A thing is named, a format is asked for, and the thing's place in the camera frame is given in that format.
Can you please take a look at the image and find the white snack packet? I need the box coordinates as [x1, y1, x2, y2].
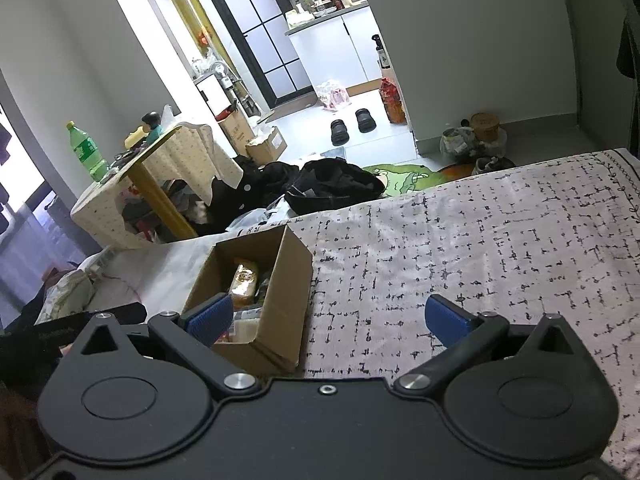
[217, 308, 262, 344]

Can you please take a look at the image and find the yellow orange snack packet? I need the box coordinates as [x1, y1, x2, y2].
[229, 259, 259, 310]

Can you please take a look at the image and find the patterned bed sheet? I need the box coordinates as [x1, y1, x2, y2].
[37, 146, 640, 480]

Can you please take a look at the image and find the green floor mat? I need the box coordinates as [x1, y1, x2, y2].
[364, 164, 448, 197]

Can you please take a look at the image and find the black clothes pile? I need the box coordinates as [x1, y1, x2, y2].
[208, 156, 385, 229]

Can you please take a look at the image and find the plastic bag on floor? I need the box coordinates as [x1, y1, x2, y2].
[439, 127, 478, 160]

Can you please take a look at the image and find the small cardboard box on floor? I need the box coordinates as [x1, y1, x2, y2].
[245, 125, 288, 166]

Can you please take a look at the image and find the green soda bottle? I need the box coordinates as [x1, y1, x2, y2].
[66, 122, 108, 182]

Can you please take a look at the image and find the brown jar on floor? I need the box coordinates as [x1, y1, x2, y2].
[470, 112, 500, 143]

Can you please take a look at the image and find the right black shoe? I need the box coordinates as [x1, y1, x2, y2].
[355, 108, 376, 133]

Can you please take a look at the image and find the black shoe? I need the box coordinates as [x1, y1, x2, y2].
[355, 108, 376, 133]
[330, 119, 349, 146]

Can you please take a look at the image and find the left black shoe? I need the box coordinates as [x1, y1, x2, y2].
[330, 119, 349, 146]

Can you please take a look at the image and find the white kitchen cabinet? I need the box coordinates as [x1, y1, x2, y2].
[285, 3, 382, 92]

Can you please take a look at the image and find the black framed glass door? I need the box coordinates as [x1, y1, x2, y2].
[212, 0, 312, 108]

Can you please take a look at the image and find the red bag by wall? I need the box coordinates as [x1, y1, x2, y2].
[378, 78, 407, 125]

